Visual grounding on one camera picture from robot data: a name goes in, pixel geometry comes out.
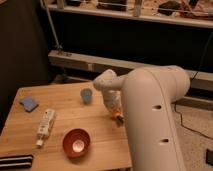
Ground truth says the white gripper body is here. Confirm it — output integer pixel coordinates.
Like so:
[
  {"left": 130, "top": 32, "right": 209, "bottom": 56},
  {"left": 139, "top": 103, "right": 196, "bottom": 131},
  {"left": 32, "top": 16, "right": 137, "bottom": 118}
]
[{"left": 102, "top": 90, "right": 121, "bottom": 112}]

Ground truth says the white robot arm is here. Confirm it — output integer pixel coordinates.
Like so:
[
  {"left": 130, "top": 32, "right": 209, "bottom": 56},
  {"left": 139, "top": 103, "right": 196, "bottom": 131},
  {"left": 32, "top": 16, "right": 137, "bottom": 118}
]
[{"left": 93, "top": 66, "right": 190, "bottom": 171}]

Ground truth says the small blue cup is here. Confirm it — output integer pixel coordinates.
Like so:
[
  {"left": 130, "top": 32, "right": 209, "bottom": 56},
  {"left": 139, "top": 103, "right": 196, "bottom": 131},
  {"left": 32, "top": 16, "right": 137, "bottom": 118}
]
[{"left": 80, "top": 88, "right": 92, "bottom": 104}]

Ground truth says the red bowl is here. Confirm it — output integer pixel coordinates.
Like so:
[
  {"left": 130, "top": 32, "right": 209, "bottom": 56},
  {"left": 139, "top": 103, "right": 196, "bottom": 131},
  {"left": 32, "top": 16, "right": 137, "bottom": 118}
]
[{"left": 62, "top": 128, "right": 91, "bottom": 158}]

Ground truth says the white tube bottle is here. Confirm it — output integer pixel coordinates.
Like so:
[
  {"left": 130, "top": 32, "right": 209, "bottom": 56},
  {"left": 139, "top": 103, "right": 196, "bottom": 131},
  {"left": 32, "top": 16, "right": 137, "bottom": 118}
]
[{"left": 36, "top": 109, "right": 56, "bottom": 148}]

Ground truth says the metal pole stand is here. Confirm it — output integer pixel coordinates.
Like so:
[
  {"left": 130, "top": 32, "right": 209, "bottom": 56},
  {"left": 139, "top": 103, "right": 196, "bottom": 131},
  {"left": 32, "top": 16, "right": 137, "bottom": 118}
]
[{"left": 43, "top": 0, "right": 64, "bottom": 54}]

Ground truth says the blue sponge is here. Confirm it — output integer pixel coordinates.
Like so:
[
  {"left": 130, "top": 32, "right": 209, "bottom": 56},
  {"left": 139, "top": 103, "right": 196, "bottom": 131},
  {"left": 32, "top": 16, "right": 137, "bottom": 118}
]
[{"left": 20, "top": 96, "right": 39, "bottom": 112}]

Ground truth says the black cable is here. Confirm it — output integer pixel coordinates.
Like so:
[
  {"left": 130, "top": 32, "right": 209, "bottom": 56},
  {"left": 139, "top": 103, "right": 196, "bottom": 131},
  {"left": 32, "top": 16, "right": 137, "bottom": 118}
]
[{"left": 173, "top": 31, "right": 213, "bottom": 141}]

